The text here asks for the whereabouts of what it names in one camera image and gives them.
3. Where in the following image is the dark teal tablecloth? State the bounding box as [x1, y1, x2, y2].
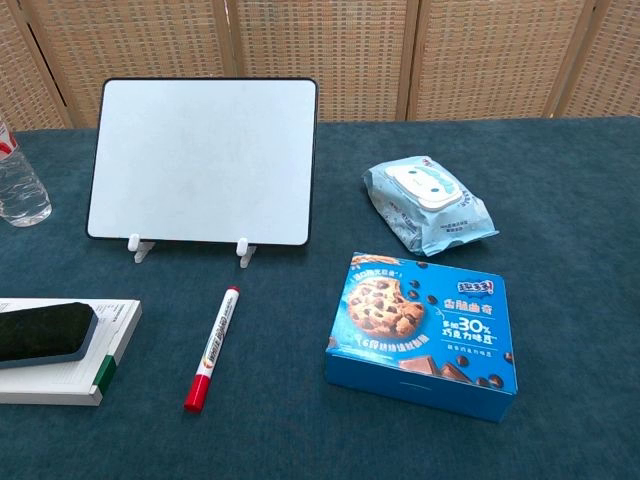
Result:
[0, 115, 640, 480]

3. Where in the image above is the red whiteboard marker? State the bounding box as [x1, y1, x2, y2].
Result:
[183, 285, 241, 414]

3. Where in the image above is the clear plastic water bottle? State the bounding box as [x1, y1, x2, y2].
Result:
[0, 117, 53, 228]

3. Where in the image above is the rattan folding screen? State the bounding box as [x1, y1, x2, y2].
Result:
[0, 0, 640, 132]

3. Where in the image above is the light blue wet wipes pack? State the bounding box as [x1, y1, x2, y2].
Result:
[361, 155, 501, 257]

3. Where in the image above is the black felt whiteboard eraser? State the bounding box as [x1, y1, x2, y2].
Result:
[0, 301, 99, 370]

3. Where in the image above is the flat white cardboard box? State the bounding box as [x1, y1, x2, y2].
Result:
[0, 298, 143, 407]

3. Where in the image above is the small white whiteboard black frame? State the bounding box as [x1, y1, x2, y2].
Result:
[86, 77, 320, 247]

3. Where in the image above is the blue chocolate cookie box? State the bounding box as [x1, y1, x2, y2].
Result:
[324, 251, 519, 424]

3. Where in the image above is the white plastic stand foot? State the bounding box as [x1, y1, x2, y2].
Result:
[235, 237, 258, 270]
[126, 233, 156, 264]

